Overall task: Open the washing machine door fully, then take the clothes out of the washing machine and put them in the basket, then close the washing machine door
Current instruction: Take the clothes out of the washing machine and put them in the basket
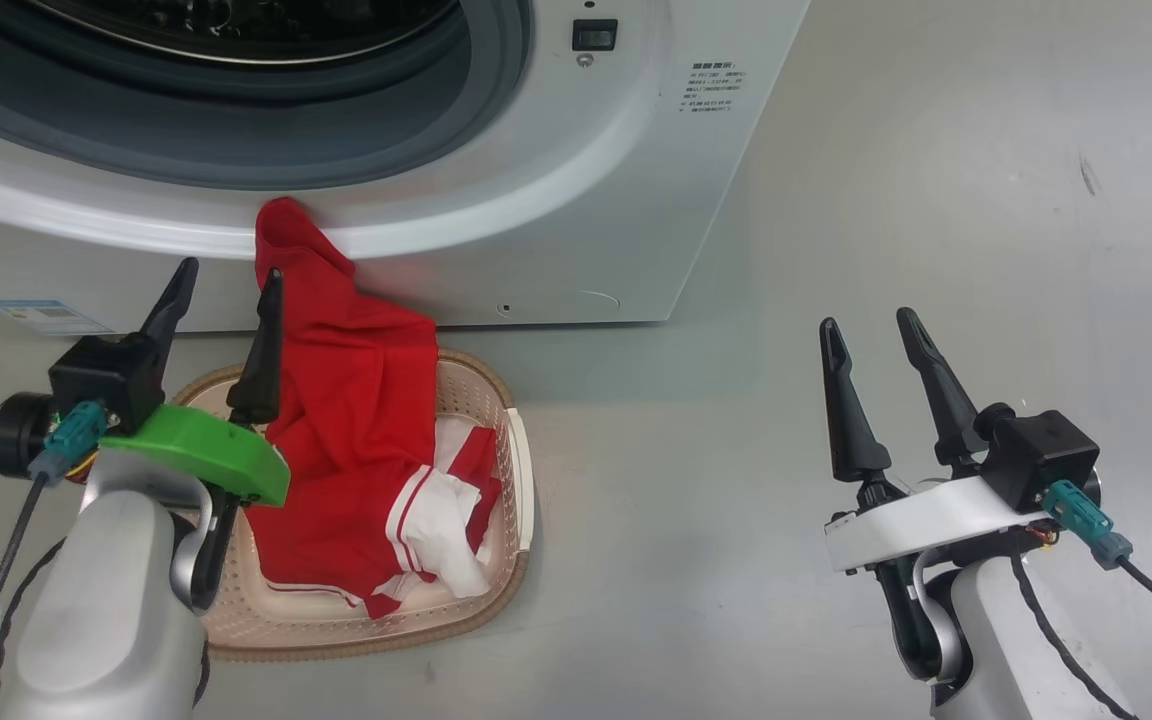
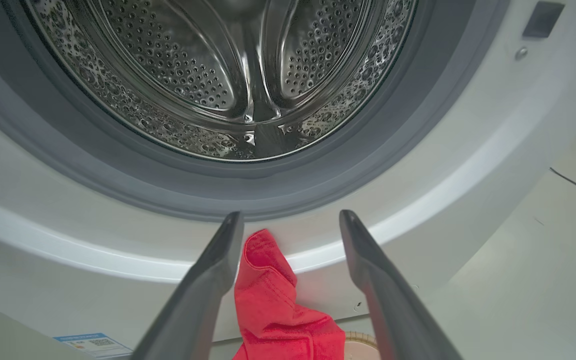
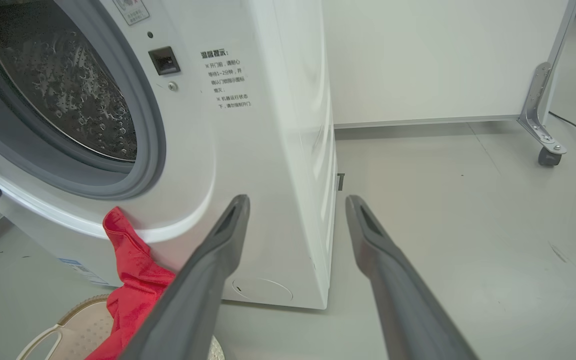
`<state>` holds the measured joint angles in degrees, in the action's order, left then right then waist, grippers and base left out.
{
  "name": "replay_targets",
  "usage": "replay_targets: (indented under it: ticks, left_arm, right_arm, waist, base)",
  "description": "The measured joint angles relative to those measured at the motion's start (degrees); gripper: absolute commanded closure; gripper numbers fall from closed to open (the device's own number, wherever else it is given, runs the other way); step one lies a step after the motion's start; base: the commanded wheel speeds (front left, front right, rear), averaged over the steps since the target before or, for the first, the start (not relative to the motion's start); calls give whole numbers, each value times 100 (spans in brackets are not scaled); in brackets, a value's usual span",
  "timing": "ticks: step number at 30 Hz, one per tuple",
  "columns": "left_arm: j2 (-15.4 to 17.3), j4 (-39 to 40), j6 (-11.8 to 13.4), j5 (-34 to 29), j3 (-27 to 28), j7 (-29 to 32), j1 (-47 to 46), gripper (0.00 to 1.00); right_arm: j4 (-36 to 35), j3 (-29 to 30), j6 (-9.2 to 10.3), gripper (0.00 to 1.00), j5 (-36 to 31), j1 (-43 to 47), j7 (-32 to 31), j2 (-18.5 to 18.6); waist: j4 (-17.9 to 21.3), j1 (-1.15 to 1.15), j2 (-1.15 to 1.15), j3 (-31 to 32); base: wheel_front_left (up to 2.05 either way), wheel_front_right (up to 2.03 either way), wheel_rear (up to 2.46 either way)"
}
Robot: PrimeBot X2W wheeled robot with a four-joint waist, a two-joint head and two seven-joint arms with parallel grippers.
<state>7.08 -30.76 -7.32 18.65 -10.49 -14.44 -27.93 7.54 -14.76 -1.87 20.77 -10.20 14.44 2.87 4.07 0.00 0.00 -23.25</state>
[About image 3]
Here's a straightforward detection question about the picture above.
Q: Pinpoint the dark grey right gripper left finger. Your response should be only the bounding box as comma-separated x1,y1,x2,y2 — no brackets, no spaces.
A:
118,195,251,360

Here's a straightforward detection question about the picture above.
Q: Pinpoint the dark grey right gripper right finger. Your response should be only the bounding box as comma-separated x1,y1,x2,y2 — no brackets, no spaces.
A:
345,195,479,360

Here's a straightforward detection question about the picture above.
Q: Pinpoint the red and white garment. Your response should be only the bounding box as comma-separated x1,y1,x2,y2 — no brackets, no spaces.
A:
85,206,177,360

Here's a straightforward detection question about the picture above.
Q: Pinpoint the cream perforated laundry basket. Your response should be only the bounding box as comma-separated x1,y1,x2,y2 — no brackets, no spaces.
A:
16,294,225,360

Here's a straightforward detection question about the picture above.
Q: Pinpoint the white front-loading washing machine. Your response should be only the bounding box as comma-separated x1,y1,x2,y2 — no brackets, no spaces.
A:
0,0,339,310

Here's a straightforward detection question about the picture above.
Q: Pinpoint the blue energy label sticker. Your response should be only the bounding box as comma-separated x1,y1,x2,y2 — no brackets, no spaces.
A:
58,257,110,287

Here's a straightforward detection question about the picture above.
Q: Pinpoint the metal partition leg with caster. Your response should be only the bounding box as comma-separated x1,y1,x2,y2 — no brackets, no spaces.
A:
518,62,568,168

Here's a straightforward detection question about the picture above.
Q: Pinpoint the white partition panel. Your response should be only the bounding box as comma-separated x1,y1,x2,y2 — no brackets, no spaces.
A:
320,0,576,130

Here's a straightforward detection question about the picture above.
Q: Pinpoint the grey warning sticker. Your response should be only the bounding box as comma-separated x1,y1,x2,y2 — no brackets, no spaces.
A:
113,0,150,26

